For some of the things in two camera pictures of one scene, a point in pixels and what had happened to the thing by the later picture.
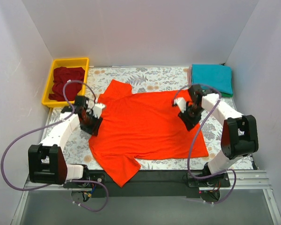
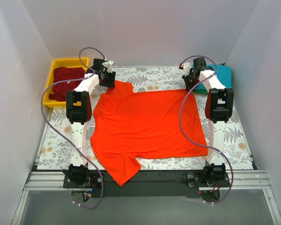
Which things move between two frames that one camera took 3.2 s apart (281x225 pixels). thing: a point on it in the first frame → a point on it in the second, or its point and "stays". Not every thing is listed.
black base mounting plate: [151, 183] stays
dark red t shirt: [61, 75] stays
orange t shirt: [141, 125] stays
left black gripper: [91, 125] → [107, 80]
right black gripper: [190, 118] → [188, 82]
